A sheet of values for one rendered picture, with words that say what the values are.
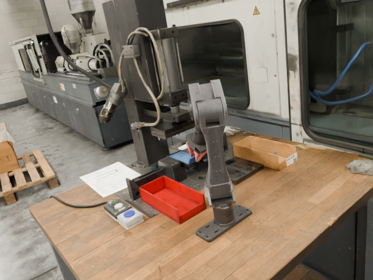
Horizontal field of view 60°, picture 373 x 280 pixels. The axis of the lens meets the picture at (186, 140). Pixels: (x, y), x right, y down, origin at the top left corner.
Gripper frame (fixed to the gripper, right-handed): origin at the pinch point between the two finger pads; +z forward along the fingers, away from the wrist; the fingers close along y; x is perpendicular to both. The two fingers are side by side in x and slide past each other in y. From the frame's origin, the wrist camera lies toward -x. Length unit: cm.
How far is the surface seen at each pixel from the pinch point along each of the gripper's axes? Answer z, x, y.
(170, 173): 8.4, 8.3, 3.9
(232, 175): 2.2, -8.9, -13.9
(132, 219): 4.8, 34.9, -9.8
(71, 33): 141, -118, 417
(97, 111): 174, -81, 256
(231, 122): 28, -63, 34
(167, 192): 10.2, 14.2, -2.9
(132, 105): -1.5, 5.7, 39.9
